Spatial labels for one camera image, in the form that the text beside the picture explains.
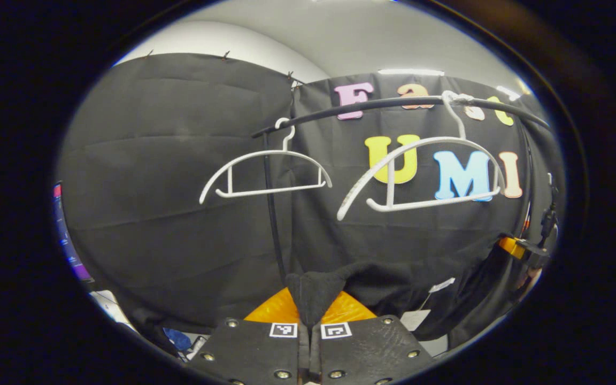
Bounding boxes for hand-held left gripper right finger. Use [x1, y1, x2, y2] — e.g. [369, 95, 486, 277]
[308, 290, 437, 385]

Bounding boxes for black metal clothes rack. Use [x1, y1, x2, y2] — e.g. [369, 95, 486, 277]
[251, 96, 552, 284]

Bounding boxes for white plastic hanger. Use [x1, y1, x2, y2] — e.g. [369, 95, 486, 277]
[199, 118, 333, 205]
[336, 91, 506, 221]

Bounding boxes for black knit jacket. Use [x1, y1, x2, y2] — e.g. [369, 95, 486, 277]
[285, 261, 512, 348]

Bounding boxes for white sheet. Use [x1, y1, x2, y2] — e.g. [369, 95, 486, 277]
[90, 290, 137, 329]

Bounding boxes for black cable with connector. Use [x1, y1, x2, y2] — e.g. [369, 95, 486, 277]
[541, 174, 560, 247]

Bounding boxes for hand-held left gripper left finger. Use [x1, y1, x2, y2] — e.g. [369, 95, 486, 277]
[188, 287, 311, 385]

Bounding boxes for blue object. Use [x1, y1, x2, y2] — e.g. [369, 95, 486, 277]
[163, 327, 194, 351]

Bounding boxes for colourful poster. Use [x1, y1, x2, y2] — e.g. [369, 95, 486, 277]
[53, 182, 94, 283]

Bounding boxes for black backdrop cloth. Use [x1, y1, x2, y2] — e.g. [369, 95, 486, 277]
[57, 52, 565, 348]

